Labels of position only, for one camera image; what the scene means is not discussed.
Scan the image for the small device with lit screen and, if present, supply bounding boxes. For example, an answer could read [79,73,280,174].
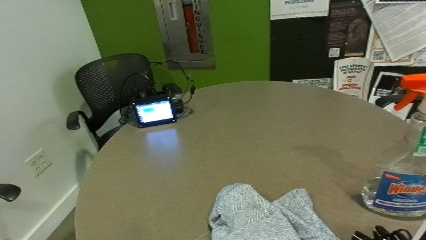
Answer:
[129,95,178,129]

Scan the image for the black mesh office chair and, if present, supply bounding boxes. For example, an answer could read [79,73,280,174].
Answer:
[65,53,157,152]

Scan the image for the black notice board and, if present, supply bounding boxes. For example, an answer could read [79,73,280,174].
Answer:
[268,0,426,101]

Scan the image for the red fire extinguisher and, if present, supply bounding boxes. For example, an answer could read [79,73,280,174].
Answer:
[180,0,202,54]

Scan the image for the grey woven cleaning cloth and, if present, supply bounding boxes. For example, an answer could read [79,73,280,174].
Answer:
[207,182,340,240]

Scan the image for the white leaflet red print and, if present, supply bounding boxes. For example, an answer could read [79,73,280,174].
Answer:
[331,57,374,100]

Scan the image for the white paper notice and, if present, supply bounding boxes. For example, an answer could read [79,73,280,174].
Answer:
[268,0,331,21]

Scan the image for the black and white flyer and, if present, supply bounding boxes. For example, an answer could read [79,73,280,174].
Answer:
[367,70,416,121]

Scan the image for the dark poster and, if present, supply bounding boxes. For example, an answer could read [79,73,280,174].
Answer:
[326,0,372,59]

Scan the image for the clear spray bottle orange trigger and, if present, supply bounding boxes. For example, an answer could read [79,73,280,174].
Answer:
[360,73,426,218]

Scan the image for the white tilted text sheet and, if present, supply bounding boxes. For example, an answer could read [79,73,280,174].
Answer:
[359,0,426,63]

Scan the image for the black chair armrest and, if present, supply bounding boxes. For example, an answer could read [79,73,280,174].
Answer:
[0,183,22,203]

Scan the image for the black cable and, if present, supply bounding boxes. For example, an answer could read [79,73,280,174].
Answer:
[118,58,198,116]

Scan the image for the fire extinguisher wall cabinet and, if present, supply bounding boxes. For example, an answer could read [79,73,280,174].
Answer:
[153,0,216,71]

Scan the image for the white wall power outlet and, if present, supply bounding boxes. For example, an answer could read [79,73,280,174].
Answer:
[22,147,53,178]

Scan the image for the black straps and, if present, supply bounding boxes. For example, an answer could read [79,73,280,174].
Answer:
[350,225,415,240]

